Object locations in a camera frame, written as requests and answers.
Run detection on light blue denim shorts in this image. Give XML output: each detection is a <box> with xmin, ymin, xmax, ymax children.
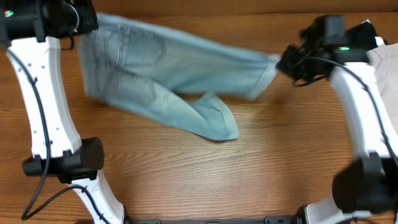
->
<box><xmin>79</xmin><ymin>13</ymin><xmax>279</xmax><ymax>141</ymax></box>

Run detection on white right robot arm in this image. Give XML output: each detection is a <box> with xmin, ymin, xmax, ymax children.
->
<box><xmin>277</xmin><ymin>15</ymin><xmax>397</xmax><ymax>223</ymax></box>

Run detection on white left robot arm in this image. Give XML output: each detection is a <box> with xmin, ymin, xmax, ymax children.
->
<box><xmin>1</xmin><ymin>0</ymin><xmax>131</xmax><ymax>224</ymax></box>

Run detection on black folded garment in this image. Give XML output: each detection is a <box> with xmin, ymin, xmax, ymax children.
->
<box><xmin>346</xmin><ymin>20</ymin><xmax>388</xmax><ymax>51</ymax></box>

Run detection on beige trousers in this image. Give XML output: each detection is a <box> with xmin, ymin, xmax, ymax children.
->
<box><xmin>367</xmin><ymin>44</ymin><xmax>398</xmax><ymax>133</ymax></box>

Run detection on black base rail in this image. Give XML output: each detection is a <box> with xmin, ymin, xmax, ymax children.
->
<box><xmin>125</xmin><ymin>215</ymin><xmax>296</xmax><ymax>224</ymax></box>

